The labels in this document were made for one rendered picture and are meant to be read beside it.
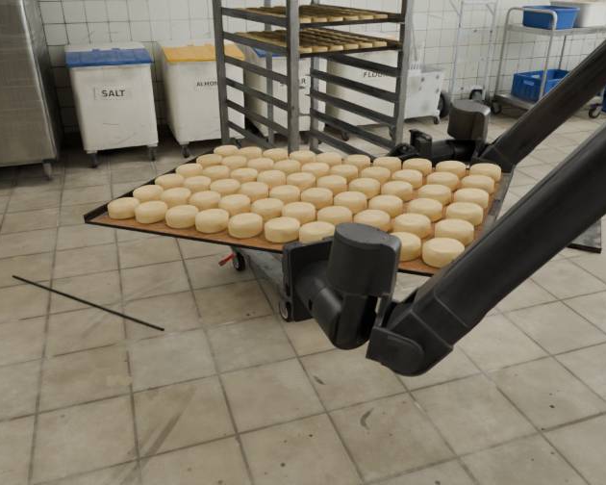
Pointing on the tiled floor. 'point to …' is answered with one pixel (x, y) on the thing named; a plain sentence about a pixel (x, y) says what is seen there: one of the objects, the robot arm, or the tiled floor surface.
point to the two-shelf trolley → (547, 57)
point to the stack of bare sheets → (592, 240)
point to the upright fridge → (16, 88)
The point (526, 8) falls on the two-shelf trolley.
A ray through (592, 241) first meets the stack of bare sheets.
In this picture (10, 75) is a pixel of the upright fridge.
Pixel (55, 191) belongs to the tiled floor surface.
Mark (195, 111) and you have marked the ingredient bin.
